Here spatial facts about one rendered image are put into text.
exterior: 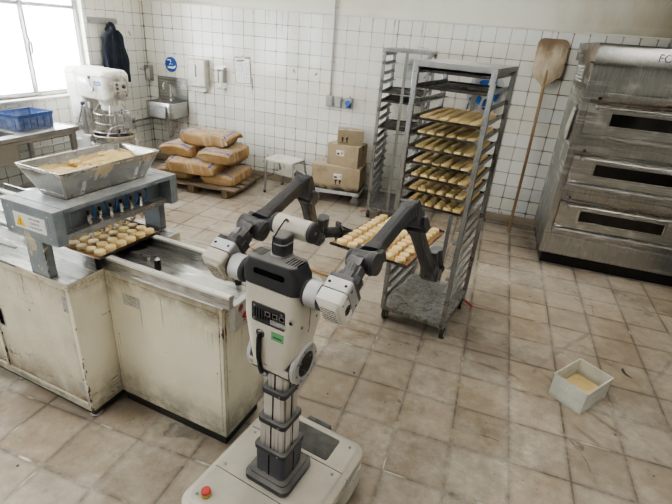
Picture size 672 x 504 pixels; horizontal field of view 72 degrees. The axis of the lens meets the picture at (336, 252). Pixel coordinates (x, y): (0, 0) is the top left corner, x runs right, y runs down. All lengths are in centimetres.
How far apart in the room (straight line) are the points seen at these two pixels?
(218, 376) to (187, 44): 531
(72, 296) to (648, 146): 435
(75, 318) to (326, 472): 133
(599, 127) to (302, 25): 346
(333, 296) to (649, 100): 383
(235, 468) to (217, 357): 47
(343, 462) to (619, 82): 376
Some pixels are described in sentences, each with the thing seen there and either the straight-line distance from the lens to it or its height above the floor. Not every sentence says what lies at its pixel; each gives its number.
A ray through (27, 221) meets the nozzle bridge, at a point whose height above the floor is 110.
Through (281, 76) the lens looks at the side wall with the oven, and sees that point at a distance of 623.
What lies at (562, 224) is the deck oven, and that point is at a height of 44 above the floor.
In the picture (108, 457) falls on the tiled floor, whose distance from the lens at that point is 267.
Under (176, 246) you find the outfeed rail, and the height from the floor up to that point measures 88.
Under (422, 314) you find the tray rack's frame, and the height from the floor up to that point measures 15.
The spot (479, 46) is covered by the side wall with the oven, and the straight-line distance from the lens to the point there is 562.
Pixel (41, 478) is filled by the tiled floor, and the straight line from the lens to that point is 270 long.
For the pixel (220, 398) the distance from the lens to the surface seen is 235.
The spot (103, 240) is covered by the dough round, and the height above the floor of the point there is 91.
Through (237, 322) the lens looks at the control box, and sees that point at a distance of 210.
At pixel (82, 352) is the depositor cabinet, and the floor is 46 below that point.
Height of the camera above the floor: 194
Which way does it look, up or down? 26 degrees down
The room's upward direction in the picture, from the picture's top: 5 degrees clockwise
